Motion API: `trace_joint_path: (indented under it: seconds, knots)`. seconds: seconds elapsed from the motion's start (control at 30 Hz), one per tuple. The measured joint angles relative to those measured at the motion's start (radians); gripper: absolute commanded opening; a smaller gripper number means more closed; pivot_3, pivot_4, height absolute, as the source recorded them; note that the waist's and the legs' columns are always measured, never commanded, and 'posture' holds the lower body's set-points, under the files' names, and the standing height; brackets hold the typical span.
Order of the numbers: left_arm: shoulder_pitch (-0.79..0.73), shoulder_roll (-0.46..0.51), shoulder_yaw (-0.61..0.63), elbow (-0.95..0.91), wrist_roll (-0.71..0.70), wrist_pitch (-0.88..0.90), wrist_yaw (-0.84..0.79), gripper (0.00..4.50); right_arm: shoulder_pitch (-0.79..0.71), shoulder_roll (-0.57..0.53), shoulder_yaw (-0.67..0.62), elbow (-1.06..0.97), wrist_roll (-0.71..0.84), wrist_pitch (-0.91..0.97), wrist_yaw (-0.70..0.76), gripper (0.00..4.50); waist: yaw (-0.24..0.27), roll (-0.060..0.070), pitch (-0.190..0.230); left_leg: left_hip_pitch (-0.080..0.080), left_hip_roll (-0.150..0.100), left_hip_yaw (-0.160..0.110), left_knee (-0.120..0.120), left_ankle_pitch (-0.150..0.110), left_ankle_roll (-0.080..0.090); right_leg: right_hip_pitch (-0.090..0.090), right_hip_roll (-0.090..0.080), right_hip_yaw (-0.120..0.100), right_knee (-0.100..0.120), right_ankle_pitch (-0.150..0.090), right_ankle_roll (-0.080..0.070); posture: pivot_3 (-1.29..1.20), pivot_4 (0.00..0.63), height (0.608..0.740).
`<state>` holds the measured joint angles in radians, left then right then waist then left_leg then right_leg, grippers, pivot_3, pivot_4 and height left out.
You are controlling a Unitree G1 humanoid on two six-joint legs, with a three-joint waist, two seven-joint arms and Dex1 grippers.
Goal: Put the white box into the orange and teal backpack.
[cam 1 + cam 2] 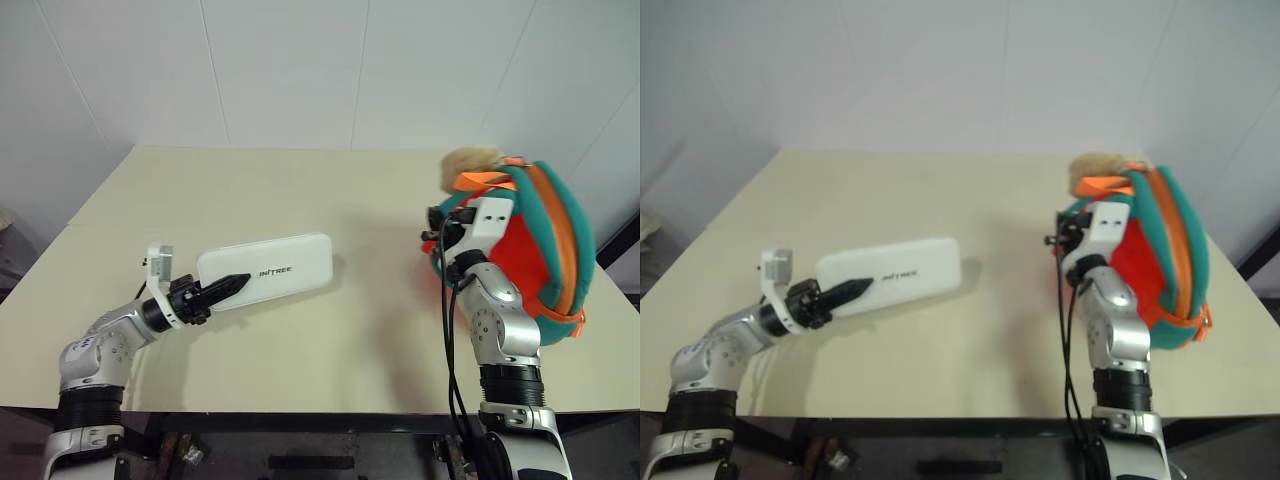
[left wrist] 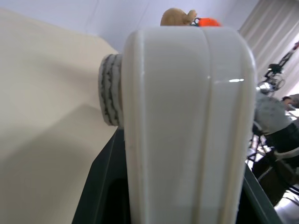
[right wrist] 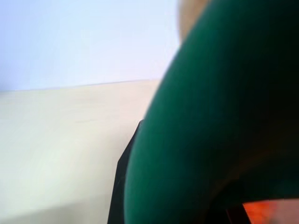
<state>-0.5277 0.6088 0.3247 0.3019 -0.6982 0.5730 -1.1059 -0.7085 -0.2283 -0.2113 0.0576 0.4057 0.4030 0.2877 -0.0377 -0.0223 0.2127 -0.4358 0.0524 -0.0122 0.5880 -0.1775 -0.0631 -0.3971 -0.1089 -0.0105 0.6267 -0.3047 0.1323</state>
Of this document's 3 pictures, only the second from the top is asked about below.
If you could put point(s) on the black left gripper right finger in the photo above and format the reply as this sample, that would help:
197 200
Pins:
257 203

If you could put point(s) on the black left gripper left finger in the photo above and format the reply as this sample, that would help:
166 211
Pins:
105 186

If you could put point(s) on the white glossy box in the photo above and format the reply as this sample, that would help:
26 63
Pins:
187 116

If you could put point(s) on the person in grey sweater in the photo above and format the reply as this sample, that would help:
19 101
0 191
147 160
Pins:
268 116

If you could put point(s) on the white pleated curtain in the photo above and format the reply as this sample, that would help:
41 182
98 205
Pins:
268 28

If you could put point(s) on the tan plush toy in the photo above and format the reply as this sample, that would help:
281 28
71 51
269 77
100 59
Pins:
174 17

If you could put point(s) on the orange toy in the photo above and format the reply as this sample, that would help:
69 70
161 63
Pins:
209 22

